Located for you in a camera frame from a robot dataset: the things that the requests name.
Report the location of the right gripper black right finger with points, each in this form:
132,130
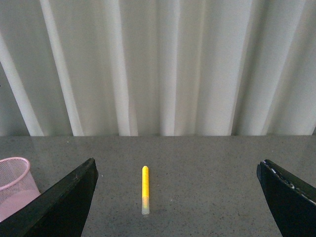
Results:
292,201

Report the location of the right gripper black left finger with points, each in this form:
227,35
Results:
61,211

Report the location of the pink mesh cup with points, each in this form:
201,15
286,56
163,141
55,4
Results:
17,186

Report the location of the yellow highlighter pen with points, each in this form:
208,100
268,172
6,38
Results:
145,191

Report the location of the white pleated curtain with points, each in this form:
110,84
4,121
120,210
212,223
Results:
157,67

